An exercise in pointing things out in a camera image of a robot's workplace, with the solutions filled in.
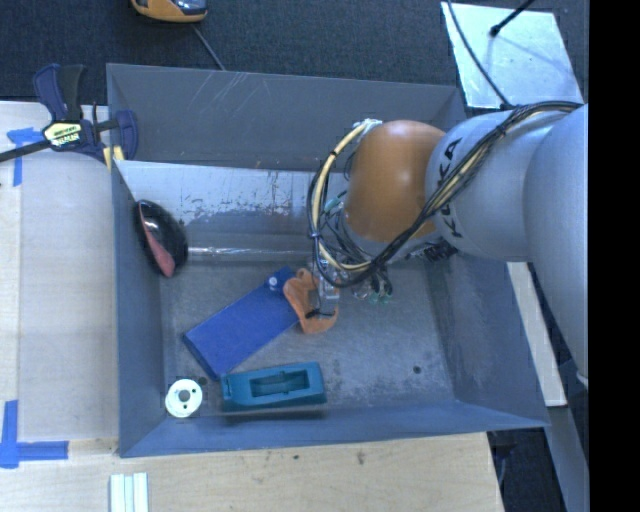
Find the orange curved toy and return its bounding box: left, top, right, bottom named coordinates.
left=282, top=267, right=341, bottom=336

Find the grey metal bin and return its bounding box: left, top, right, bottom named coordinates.
left=105, top=62, right=552, bottom=459

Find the blue flat block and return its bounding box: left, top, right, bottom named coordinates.
left=181, top=265, right=301, bottom=382

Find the teal block with recess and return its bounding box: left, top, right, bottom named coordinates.
left=219, top=361, right=329, bottom=414

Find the black and red oval brush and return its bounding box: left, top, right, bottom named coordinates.
left=132, top=199, right=190, bottom=279

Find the pale wood board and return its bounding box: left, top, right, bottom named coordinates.
left=18, top=151, right=121, bottom=444

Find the black cylinder on white bracket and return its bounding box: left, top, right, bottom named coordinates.
left=422, top=241, right=460, bottom=263

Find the white ring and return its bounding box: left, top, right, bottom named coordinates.
left=164, top=378, right=205, bottom=419

